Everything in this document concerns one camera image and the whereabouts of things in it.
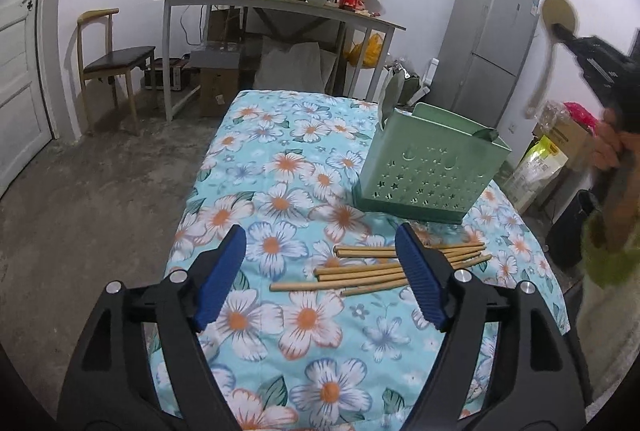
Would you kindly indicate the yellow and white rice bag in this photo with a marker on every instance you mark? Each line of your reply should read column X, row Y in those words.
column 535, row 171

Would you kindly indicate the green plastic utensil basket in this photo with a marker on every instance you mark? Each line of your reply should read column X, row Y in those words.
column 430, row 171

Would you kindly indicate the cardboard box with bags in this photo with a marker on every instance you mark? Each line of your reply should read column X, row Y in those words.
column 565, row 141

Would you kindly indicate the person's right forearm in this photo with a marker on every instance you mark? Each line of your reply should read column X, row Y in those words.
column 612, row 256

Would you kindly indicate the pile of wooden chopsticks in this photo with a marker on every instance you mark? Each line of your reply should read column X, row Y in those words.
column 360, row 272

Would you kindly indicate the white sack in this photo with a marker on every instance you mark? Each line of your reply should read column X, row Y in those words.
column 295, row 63

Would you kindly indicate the red plastic bag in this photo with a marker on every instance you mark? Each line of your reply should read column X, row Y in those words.
column 580, row 113

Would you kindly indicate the black equipment case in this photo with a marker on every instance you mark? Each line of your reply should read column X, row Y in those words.
column 167, row 75

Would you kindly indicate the black trash bin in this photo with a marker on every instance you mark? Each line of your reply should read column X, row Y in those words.
column 570, row 231

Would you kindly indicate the small cardboard box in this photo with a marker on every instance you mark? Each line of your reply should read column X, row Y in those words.
column 219, row 93

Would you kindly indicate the wooden chair with dark seat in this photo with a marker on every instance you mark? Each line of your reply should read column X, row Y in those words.
column 117, row 58

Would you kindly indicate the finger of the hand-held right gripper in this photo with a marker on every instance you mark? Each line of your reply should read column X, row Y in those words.
column 565, row 33

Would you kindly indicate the white panelled door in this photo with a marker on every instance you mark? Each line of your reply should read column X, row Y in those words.
column 20, row 76

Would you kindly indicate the dark green bag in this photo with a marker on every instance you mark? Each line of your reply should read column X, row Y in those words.
column 412, row 86

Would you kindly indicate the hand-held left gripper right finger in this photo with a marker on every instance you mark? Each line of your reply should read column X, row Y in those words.
column 420, row 281

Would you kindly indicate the beige rice paddle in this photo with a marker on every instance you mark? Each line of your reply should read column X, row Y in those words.
column 559, row 11

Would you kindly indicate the yellow plastic bag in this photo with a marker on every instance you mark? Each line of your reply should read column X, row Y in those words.
column 366, row 51

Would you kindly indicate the white metal-frame table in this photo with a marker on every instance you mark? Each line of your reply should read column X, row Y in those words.
column 280, row 3

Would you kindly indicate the grey refrigerator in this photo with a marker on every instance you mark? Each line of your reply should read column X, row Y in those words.
column 492, row 41

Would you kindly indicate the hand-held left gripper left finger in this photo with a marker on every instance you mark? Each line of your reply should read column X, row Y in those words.
column 220, row 278

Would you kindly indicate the person's right hand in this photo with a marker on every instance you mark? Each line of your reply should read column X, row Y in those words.
column 607, row 146

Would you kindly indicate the floral blue blanket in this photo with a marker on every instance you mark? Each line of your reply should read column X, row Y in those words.
column 300, row 191

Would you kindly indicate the metal spoon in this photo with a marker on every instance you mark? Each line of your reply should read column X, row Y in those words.
column 392, row 88

